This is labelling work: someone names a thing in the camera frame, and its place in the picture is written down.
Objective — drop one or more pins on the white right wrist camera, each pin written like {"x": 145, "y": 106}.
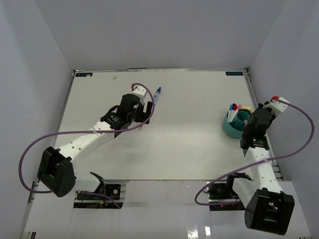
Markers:
{"x": 276, "y": 105}

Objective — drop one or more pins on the teal round organizer container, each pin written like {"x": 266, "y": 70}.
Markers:
{"x": 234, "y": 129}

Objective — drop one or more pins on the clear blue spray bottle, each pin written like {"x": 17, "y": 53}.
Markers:
{"x": 156, "y": 95}

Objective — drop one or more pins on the blue cap white marker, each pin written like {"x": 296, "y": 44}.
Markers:
{"x": 233, "y": 111}

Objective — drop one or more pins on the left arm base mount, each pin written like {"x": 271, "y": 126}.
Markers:
{"x": 107, "y": 195}

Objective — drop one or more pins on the black xdof label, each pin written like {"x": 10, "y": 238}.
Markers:
{"x": 232, "y": 73}
{"x": 83, "y": 74}

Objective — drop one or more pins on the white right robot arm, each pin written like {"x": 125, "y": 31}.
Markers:
{"x": 267, "y": 207}

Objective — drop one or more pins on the beige tape roll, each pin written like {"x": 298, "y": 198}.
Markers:
{"x": 247, "y": 108}

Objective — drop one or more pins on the black XDOF label left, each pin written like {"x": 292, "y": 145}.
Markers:
{"x": 83, "y": 74}

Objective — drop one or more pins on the black XDOF label right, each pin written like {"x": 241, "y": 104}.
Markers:
{"x": 232, "y": 73}

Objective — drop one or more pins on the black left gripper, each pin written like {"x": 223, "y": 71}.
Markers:
{"x": 144, "y": 117}

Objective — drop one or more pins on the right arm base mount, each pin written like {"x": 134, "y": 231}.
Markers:
{"x": 222, "y": 194}

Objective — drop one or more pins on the red cap white marker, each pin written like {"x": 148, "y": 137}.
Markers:
{"x": 229, "y": 112}

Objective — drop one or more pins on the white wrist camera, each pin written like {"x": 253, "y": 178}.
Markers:
{"x": 276, "y": 105}
{"x": 139, "y": 91}

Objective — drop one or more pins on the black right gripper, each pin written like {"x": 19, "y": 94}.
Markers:
{"x": 261, "y": 105}

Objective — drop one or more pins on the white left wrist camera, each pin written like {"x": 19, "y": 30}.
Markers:
{"x": 139, "y": 91}

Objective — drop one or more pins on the pink cap white marker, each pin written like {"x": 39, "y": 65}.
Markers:
{"x": 239, "y": 108}

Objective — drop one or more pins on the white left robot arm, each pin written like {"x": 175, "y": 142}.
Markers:
{"x": 57, "y": 169}

